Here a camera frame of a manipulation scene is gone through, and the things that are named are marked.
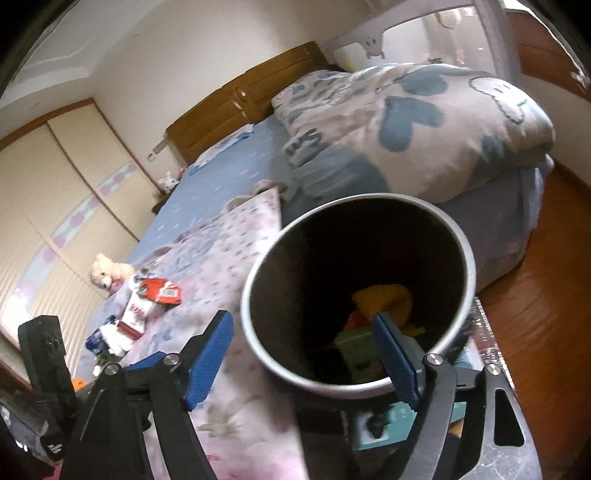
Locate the bed with blue sheet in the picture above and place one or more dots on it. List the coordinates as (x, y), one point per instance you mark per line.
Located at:
(221, 184)

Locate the beige sliding wardrobe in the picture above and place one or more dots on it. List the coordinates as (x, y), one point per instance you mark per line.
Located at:
(55, 184)

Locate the white and red carton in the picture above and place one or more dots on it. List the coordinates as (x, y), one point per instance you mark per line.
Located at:
(134, 316)

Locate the light blue pillow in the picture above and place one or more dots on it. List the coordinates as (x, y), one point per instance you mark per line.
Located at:
(231, 141)

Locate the beige teddy bear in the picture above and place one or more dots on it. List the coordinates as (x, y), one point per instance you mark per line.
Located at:
(104, 270)

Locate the red snack packet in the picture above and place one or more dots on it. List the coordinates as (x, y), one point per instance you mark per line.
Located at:
(161, 290)

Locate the heart printed blanket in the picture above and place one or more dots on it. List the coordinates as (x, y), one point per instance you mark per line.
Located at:
(415, 115)

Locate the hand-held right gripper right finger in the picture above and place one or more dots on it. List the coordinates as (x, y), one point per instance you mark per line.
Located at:
(397, 364)

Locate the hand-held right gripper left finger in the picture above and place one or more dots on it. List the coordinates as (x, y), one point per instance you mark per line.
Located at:
(207, 355)

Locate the teal box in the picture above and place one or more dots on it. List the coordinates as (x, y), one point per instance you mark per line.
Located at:
(396, 415)

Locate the white rabbit toy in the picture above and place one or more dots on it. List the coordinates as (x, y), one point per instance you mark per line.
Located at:
(167, 183)

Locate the green carton box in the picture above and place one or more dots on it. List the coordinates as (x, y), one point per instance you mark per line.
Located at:
(355, 353)

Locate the wooden cabinet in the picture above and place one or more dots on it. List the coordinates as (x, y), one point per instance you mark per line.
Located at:
(545, 50)

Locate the white cup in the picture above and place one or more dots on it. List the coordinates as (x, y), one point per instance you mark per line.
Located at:
(443, 240)

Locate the white crib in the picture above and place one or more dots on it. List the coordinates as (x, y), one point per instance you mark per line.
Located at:
(360, 41)

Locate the pink floral blanket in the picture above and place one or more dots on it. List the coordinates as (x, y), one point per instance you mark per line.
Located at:
(221, 258)

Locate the blue and white packet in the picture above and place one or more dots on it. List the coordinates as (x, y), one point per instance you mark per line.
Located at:
(108, 337)

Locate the wooden headboard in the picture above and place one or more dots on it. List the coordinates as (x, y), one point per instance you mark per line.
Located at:
(217, 110)

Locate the yellow crumpled wrapper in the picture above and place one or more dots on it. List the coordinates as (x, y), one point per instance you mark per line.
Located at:
(383, 300)

